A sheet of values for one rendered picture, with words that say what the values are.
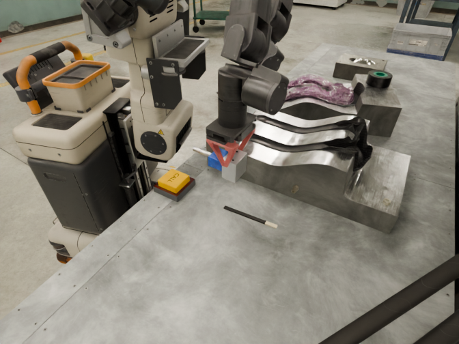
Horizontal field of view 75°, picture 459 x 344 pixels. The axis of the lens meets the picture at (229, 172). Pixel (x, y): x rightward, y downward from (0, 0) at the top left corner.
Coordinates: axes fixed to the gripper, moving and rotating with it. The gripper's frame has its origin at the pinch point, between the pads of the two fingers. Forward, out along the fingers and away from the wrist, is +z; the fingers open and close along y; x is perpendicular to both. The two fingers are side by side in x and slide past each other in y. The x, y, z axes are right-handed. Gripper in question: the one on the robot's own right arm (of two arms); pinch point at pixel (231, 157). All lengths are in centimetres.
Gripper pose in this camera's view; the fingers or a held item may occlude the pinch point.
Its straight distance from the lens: 66.0
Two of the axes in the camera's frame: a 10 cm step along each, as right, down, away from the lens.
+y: 5.2, -5.4, 6.6
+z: -0.2, 7.6, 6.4
